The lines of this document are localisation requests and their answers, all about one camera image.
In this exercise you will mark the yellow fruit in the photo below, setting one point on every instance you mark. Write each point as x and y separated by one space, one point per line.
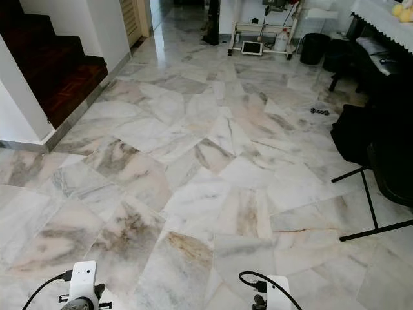
403 11

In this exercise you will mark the small black floor object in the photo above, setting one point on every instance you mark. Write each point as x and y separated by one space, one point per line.
320 111

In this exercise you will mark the black round waste bin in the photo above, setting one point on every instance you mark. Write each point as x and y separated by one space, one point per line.
335 57
314 49

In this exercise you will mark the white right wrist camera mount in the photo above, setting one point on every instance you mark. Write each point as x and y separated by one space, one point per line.
279 294

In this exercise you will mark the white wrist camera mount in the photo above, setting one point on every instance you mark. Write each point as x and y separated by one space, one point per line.
279 294
84 278

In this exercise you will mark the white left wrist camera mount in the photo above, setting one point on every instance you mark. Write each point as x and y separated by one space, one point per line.
84 278

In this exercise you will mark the white lace tablecloth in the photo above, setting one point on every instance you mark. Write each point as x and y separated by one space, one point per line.
384 22

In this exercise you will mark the dark wooden staircase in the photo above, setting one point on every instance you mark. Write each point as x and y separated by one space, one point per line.
58 71

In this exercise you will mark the black upright floor appliance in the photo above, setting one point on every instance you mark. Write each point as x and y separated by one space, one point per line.
211 24

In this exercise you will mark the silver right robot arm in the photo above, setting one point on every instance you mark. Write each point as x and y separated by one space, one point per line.
258 302

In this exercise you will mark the white metal frame table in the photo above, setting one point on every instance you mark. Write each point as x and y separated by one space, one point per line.
264 27

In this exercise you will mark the light wooden door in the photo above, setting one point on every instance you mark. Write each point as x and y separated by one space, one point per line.
133 19

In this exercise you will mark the black chair with metal legs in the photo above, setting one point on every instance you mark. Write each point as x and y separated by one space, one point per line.
384 148

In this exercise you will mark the white framed tablet screen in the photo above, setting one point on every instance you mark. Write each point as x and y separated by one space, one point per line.
252 48

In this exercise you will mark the white plastic jug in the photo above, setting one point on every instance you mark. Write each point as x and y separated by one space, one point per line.
281 42

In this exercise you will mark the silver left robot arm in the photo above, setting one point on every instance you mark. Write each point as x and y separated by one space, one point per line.
82 305

